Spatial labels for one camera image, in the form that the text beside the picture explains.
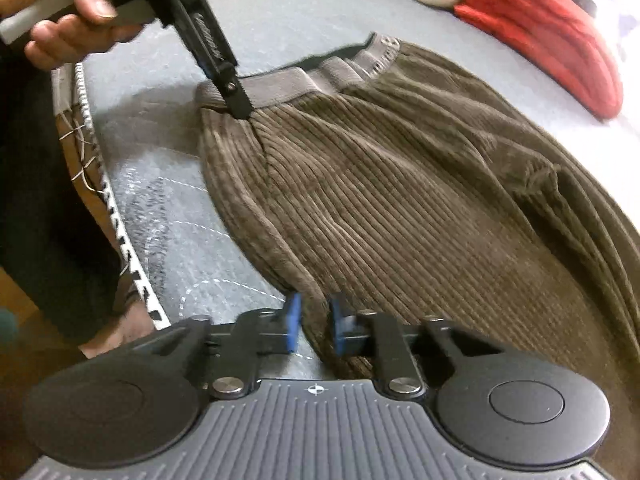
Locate brown corduroy pants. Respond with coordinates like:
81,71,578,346
196,35,639,479

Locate person's left hand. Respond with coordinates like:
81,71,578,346
1,0,154,72

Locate person's bare foot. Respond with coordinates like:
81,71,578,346
79,298,155,359

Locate grey quilted mattress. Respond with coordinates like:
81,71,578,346
54,0,639,327

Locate person's black trouser leg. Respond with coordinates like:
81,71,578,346
1,48,120,344

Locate red folded blanket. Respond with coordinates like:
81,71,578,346
454,0,624,120

